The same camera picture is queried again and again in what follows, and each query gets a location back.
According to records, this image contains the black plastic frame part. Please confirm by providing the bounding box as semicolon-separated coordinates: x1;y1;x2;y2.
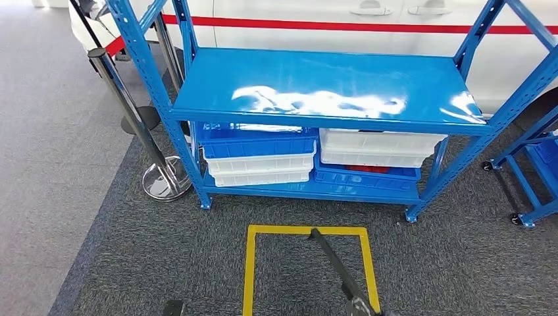
309;227;384;316

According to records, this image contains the blue metal shelf rack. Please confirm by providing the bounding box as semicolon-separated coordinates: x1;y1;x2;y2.
104;0;558;224

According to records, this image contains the blue plastic bin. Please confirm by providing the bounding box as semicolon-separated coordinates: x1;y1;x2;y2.
313;152;422;193
195;122;320;161
525;130;558;194

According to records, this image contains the red object in bin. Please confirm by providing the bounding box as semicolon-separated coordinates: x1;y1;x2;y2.
346;165;390;174

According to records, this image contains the yellow floor tape square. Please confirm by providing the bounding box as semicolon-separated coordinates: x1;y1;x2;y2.
242;224;382;316

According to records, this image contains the white car with red stripe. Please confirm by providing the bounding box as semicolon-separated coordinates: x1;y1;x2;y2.
69;0;558;117

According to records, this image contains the blue wheeled cart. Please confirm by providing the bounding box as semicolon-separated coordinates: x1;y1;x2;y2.
481;104;558;229

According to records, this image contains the black stanchion post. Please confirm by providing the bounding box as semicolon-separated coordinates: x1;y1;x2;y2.
69;0;163;136

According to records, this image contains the chrome stanchion post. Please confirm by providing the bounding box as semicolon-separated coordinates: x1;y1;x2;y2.
87;47;193;203
152;13;186;93

